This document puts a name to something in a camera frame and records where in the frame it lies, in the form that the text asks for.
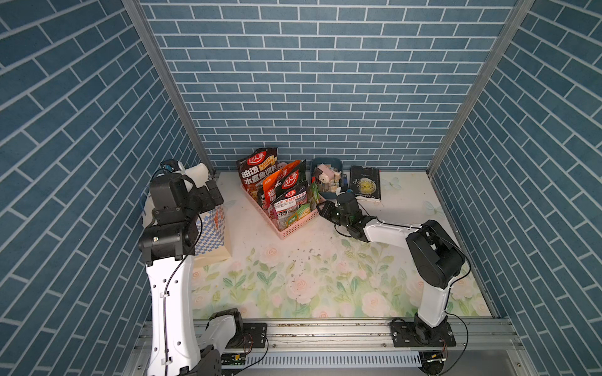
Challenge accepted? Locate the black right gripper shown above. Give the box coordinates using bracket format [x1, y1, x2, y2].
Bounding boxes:
[316, 201, 351, 230]

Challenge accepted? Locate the blue checkered paper bag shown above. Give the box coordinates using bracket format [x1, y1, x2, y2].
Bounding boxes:
[194, 205, 231, 269]

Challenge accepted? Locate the dark brown condiment packet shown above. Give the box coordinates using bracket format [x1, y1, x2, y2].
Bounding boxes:
[236, 147, 277, 199]

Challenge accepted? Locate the pink plastic basket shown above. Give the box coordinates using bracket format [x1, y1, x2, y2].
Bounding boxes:
[240, 184, 320, 241]

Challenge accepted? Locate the orange red condiment packet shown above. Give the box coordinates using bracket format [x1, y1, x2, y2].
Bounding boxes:
[261, 160, 301, 209]

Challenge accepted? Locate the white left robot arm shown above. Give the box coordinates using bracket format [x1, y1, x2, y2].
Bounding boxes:
[138, 159, 242, 375]

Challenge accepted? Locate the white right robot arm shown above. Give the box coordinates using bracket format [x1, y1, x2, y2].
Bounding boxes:
[318, 192, 467, 328]

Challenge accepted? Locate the green small condiment packet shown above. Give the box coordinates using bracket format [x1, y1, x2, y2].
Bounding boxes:
[285, 204, 311, 227]

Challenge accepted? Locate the black moon book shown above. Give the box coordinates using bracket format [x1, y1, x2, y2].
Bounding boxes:
[349, 165, 381, 201]

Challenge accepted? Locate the pink tape roll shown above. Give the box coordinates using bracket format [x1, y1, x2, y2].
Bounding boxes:
[314, 164, 335, 184]

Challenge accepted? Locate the teal storage bin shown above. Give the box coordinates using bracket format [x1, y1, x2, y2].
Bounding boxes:
[310, 157, 343, 200]

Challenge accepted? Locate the left green circuit board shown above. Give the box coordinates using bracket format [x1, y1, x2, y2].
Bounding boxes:
[221, 353, 246, 367]

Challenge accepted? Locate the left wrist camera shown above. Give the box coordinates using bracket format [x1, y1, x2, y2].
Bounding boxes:
[160, 159, 209, 188]

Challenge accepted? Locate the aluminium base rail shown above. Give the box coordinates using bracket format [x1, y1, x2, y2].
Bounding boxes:
[125, 317, 536, 375]

